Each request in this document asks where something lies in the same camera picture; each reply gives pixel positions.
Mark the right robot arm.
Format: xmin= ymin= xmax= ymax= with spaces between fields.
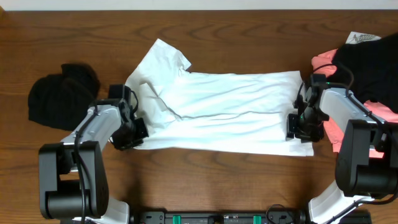
xmin=287 ymin=82 xmax=397 ymax=223

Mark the white t-shirt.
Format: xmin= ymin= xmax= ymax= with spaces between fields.
xmin=126 ymin=40 xmax=313 ymax=156

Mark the folded black garment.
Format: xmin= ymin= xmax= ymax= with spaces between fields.
xmin=28 ymin=63 xmax=100 ymax=131

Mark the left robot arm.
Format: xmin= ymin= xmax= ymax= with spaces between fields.
xmin=39 ymin=98 xmax=148 ymax=223

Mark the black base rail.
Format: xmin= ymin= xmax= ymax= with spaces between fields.
xmin=129 ymin=205 xmax=312 ymax=224

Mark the black t-shirt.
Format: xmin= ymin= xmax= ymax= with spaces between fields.
xmin=327 ymin=34 xmax=397 ymax=113

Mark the white leaf-print garment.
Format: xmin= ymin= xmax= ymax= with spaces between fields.
xmin=346 ymin=31 xmax=381 ymax=44

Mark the coral pink garment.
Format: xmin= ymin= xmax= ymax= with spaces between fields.
xmin=312 ymin=49 xmax=397 ymax=152

